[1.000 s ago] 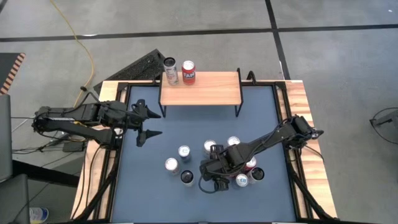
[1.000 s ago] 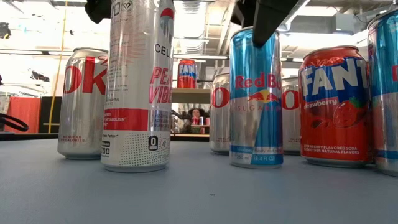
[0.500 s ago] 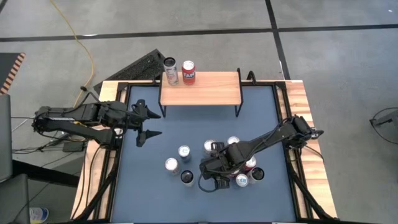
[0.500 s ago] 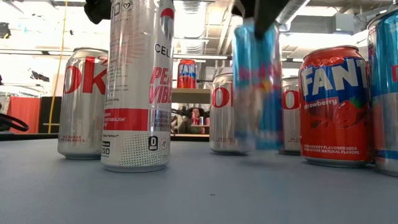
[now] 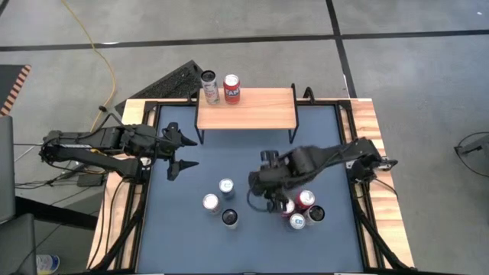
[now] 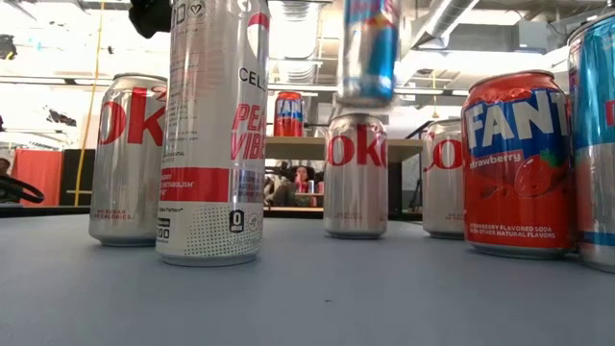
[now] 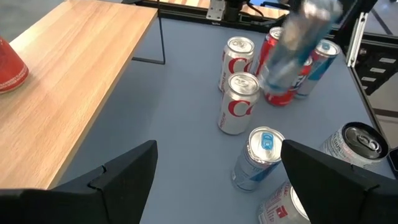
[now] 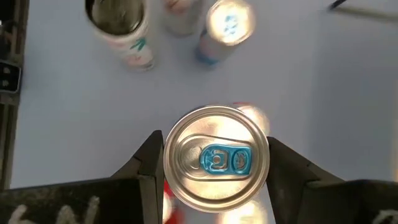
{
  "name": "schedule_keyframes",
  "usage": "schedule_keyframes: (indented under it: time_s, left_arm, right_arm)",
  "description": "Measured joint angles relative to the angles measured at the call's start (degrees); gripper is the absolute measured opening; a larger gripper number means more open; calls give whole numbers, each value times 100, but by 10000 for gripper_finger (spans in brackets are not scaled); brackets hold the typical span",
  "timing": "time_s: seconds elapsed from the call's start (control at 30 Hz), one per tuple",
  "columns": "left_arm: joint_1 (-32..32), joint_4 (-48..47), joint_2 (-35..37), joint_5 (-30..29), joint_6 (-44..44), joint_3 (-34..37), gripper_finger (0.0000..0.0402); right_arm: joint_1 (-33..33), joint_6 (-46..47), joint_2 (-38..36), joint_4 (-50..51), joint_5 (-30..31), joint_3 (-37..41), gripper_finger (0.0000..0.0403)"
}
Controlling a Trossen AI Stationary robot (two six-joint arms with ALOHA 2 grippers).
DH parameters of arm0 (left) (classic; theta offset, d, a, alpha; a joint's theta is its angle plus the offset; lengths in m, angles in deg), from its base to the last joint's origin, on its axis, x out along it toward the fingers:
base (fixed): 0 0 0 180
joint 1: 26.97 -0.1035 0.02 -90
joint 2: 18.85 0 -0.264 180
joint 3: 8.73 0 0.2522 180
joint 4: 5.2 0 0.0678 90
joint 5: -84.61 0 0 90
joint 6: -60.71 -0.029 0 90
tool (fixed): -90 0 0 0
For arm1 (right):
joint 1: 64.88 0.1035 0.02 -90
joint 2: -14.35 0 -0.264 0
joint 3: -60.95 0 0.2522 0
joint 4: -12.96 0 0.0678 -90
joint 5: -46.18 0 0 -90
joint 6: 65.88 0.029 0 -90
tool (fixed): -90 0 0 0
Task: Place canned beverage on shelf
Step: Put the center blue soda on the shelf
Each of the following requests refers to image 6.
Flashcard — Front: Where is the red Fanta strawberry can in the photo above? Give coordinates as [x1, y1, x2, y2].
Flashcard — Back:
[460, 69, 578, 260]
[273, 90, 306, 138]

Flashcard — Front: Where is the blue silver Red Bull can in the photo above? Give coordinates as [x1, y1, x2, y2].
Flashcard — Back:
[566, 12, 615, 274]
[335, 0, 403, 110]

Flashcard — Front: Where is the silver Diet Coke can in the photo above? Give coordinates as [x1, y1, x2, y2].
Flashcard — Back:
[88, 72, 169, 249]
[322, 112, 389, 240]
[421, 118, 466, 240]

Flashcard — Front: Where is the white Celsius Peach Vibe can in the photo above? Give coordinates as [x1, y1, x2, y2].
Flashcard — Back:
[155, 0, 271, 268]

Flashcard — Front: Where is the black ceiling fixture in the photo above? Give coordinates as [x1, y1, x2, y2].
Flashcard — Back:
[0, 33, 18, 62]

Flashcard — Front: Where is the black partition panel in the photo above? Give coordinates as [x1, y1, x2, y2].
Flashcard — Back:
[60, 148, 97, 208]

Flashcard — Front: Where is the orange partition panel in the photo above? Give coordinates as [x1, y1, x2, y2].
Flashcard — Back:
[12, 148, 64, 208]

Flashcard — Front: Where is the person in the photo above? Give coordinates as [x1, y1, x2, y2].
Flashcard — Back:
[268, 165, 313, 208]

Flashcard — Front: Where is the yellow cable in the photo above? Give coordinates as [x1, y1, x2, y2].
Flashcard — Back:
[73, 0, 107, 208]

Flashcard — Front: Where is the corrugated silver ventilation duct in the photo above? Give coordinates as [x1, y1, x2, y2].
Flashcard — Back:
[268, 0, 324, 92]

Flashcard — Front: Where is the wooden shelf with black frame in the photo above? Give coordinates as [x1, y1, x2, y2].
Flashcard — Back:
[264, 119, 436, 223]

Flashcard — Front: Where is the black cable loop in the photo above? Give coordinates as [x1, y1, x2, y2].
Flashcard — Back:
[0, 173, 45, 205]

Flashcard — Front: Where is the black metal table frame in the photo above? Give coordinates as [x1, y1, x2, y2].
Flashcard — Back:
[0, 205, 424, 222]

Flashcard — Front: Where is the smooth silver ventilation duct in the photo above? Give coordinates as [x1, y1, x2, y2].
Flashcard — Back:
[410, 0, 481, 45]

